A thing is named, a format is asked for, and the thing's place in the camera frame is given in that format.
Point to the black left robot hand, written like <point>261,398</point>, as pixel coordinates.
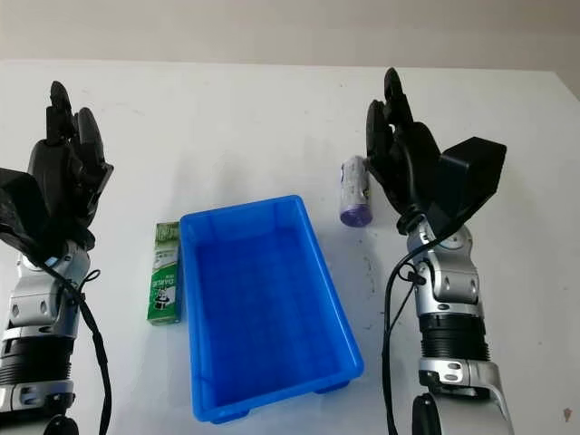
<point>68,172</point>

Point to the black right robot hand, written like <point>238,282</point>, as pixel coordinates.
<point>408,158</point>

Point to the purple garbage bag roll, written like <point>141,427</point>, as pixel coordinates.
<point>355,199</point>

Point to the green toothpaste box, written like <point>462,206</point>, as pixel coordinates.
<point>164,290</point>

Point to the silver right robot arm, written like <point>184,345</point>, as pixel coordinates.
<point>453,281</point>

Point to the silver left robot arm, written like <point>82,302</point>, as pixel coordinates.
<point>31,290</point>

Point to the blue plastic tray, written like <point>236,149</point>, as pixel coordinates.
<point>263,308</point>

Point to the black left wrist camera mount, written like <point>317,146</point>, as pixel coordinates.
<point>20,208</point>

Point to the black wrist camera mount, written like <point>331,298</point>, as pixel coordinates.
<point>471,172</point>
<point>20,208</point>

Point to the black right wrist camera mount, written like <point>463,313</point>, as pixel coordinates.
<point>471,172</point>

